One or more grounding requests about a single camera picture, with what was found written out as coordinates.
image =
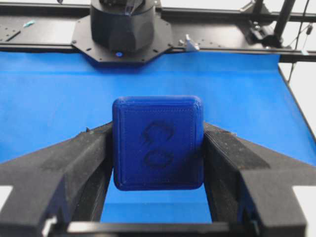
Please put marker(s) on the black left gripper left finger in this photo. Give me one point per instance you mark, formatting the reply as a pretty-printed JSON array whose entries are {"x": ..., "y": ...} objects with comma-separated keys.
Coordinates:
[{"x": 59, "y": 184}]

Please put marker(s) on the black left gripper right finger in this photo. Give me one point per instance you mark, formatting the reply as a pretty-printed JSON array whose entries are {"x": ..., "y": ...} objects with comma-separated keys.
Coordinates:
[{"x": 247, "y": 183}]

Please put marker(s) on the blue block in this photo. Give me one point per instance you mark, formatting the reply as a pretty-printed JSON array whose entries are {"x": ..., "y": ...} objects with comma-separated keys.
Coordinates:
[{"x": 158, "y": 142}]

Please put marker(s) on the blue table cloth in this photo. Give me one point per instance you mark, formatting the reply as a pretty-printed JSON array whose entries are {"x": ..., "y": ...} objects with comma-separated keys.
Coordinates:
[{"x": 46, "y": 98}]

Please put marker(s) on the silver corner bracket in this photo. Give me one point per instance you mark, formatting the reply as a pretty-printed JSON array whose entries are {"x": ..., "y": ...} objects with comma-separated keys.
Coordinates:
[{"x": 189, "y": 44}]

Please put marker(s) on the black aluminium frame rail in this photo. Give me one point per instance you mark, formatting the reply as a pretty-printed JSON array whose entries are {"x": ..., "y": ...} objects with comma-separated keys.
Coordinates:
[{"x": 30, "y": 27}]

